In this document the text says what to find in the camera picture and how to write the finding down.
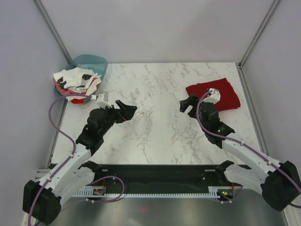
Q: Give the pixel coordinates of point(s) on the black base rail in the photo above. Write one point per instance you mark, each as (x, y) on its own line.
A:
(157, 178)

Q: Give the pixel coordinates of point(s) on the folded red t shirt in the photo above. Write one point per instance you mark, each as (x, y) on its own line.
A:
(229, 99)

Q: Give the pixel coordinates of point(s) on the teal plastic basket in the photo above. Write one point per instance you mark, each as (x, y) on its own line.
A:
(95, 63)

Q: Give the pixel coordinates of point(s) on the left aluminium frame post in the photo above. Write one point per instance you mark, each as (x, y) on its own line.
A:
(45, 16)

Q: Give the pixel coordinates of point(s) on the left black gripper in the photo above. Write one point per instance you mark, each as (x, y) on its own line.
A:
(127, 114)

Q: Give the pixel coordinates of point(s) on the aluminium frame post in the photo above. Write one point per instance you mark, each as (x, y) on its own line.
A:
(263, 25)
(45, 16)

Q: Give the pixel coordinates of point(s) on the white slotted cable duct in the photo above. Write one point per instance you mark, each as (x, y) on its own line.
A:
(90, 192)

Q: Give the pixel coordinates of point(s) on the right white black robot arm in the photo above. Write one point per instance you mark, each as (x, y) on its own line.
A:
(278, 183)

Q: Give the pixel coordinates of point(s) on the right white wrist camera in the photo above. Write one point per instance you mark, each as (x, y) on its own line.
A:
(213, 96)

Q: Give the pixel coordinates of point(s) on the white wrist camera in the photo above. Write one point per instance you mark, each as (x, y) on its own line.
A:
(213, 96)
(103, 100)

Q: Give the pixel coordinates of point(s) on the right aluminium frame post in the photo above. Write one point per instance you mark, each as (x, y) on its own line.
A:
(263, 25)

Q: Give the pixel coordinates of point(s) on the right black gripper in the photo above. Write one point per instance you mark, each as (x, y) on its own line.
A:
(185, 103)

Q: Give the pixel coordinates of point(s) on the white t shirt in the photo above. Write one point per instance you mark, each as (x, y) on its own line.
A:
(77, 80)

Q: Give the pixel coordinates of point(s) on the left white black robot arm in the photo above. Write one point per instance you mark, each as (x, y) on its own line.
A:
(44, 199)

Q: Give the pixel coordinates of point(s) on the white shirt red trim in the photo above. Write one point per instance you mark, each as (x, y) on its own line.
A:
(74, 99)

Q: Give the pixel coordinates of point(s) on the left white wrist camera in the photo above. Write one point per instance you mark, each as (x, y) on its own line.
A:
(103, 100)

